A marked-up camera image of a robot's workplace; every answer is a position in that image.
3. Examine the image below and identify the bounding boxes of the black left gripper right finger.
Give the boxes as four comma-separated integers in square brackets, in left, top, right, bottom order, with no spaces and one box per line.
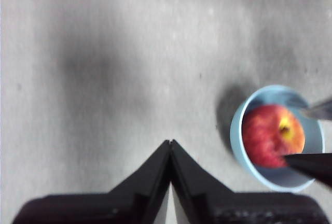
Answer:
[170,139,330,224]

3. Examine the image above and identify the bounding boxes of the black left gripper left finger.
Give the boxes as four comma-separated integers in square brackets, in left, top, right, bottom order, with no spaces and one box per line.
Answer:
[11,139,172,224]

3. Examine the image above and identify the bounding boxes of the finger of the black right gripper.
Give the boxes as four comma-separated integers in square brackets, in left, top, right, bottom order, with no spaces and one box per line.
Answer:
[284,152,332,187]
[298,99,332,120]

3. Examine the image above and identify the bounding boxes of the blue ribbed bowl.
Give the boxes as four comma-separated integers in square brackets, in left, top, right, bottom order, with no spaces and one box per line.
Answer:
[229,85,325,193]

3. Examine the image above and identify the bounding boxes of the red yellow apple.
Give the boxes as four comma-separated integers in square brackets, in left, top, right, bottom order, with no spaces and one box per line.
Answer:
[241,104,306,169]

